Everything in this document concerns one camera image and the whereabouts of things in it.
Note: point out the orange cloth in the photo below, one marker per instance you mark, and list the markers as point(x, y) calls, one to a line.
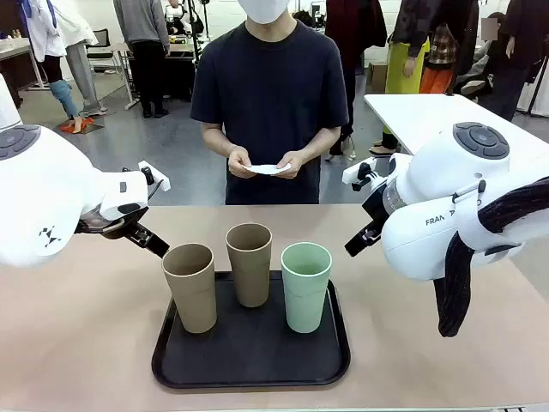
point(86, 125)

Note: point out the light green tall cup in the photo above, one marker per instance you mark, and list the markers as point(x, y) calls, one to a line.
point(304, 304)

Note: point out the mannequin in blue white jacket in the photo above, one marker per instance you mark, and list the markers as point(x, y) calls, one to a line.
point(43, 38)

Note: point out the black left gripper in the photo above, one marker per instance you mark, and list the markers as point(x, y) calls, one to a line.
point(136, 234)

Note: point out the person's left forearm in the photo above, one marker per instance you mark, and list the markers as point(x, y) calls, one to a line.
point(319, 141)

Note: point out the mannequin in yellow skirt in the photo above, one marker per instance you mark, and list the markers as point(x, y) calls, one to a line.
point(405, 68)

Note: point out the cardboard box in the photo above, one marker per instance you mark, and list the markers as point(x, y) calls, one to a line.
point(377, 77)

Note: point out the wooden desk with white legs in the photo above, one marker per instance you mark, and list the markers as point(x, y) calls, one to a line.
point(17, 47)

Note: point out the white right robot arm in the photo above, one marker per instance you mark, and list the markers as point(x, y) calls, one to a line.
point(429, 249)

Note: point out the brown tall cup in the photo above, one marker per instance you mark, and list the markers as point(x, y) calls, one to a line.
point(251, 279)
point(193, 296)

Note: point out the white face mask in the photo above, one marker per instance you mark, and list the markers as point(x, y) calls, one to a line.
point(263, 10)

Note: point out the person in grey sweater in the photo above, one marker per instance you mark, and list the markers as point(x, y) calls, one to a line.
point(146, 64)

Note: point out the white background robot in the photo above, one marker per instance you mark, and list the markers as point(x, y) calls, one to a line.
point(176, 13)

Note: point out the black tripod pole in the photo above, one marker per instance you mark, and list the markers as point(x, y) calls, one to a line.
point(197, 43)

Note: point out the person's right hand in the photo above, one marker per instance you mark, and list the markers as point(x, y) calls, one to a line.
point(240, 165)

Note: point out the mannequin in white coat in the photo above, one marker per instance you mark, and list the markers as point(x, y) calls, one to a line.
point(81, 64)

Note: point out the small mannequin in orange trousers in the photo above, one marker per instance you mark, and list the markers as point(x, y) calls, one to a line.
point(437, 79)

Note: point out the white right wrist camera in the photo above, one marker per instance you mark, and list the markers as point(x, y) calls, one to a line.
point(355, 171)

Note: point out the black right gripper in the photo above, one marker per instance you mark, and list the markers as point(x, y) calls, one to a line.
point(376, 206)

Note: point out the seated person in grey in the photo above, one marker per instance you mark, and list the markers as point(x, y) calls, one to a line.
point(476, 68)

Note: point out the white folding screen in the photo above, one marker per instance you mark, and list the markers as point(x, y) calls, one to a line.
point(536, 90)

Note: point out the background work table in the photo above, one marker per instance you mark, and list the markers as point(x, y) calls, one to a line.
point(182, 51)

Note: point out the black plastic tray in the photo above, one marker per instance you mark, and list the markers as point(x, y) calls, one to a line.
point(249, 356)

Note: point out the white rounded table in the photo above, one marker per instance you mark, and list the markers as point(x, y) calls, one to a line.
point(412, 116)

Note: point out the mannequin in black clothes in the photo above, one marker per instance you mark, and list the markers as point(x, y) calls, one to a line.
point(519, 38)

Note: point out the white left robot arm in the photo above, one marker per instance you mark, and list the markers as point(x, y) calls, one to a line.
point(43, 193)

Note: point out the white air purifier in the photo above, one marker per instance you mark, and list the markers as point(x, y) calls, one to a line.
point(8, 103)

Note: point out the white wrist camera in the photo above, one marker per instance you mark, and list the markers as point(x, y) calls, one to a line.
point(355, 171)
point(158, 179)

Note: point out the person's right forearm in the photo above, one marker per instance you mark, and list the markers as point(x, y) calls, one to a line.
point(216, 139)

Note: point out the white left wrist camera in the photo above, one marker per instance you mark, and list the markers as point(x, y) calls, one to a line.
point(158, 179)

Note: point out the black office chair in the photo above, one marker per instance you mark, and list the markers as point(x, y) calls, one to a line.
point(103, 47)

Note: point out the white paper doily coaster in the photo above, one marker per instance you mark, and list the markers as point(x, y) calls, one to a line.
point(266, 169)

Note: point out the person's left hand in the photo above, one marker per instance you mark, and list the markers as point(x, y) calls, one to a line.
point(293, 165)

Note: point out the person in dark t-shirt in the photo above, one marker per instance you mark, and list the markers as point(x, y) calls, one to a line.
point(270, 86)

